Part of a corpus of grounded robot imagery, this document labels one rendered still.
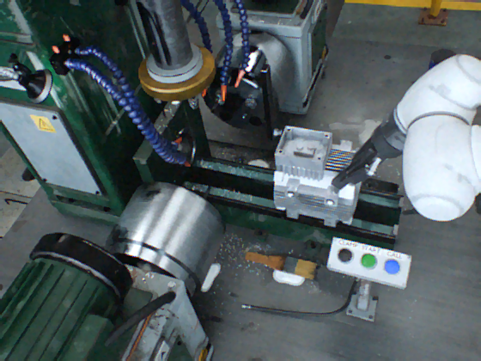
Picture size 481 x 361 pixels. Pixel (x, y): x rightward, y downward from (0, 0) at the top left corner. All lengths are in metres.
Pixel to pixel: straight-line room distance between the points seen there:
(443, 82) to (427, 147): 0.13
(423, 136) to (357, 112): 0.95
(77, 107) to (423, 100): 0.75
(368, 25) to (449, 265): 2.38
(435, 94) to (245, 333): 0.77
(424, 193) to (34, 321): 0.63
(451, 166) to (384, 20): 2.88
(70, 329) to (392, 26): 3.08
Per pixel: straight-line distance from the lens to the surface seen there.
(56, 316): 0.88
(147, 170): 1.32
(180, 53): 1.15
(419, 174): 0.84
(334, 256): 1.15
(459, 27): 3.64
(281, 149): 1.27
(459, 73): 0.92
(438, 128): 0.88
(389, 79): 1.95
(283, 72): 1.53
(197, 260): 1.14
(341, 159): 1.25
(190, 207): 1.16
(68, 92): 1.20
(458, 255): 1.51
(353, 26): 3.61
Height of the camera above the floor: 2.06
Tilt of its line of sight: 50 degrees down
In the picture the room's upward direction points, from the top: 10 degrees counter-clockwise
